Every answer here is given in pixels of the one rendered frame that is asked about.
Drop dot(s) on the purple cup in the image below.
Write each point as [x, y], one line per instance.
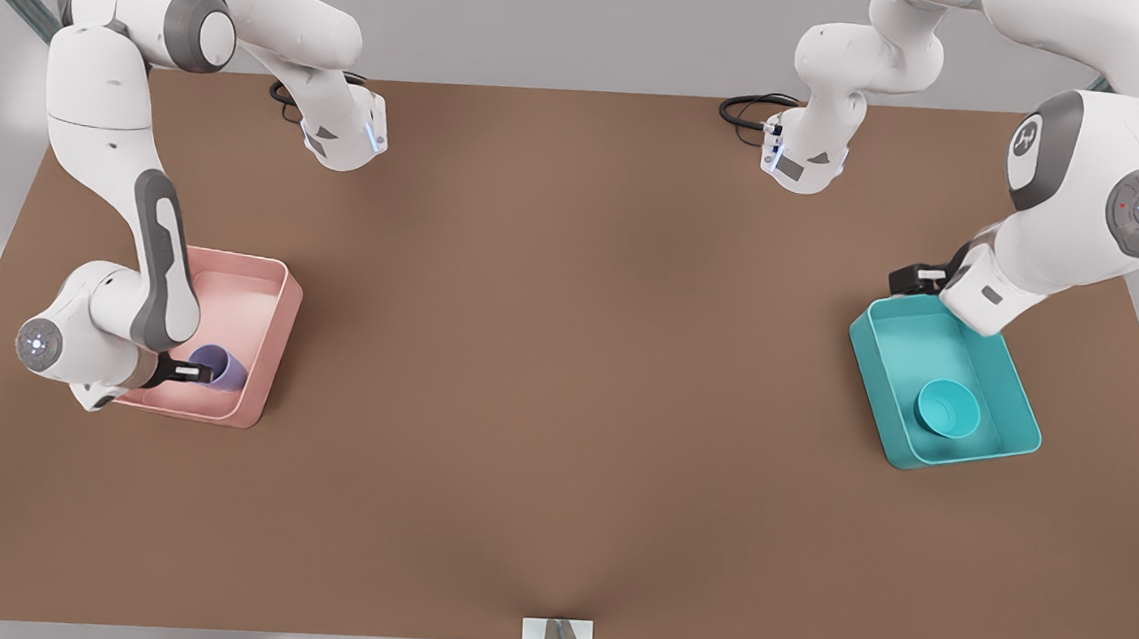
[223, 368]

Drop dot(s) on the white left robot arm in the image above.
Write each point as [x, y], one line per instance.
[1091, 166]

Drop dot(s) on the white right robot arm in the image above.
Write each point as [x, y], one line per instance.
[103, 106]

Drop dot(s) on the teal rectangular box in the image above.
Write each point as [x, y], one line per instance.
[929, 335]

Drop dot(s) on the pink rectangular box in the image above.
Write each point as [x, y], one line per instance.
[247, 337]

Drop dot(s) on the teal bowl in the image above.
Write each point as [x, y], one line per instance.
[947, 408]

